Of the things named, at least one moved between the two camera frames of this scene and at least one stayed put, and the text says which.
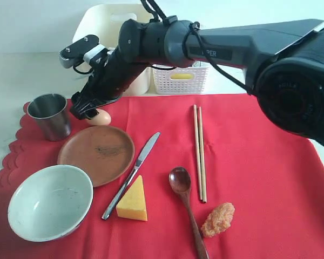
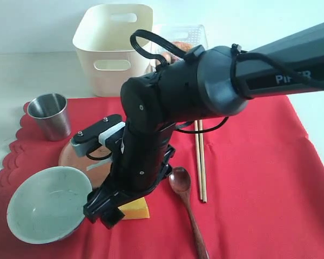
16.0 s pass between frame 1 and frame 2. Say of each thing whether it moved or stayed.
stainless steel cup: stayed
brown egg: moved
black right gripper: moved
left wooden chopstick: stayed
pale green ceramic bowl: stayed
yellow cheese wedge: stayed
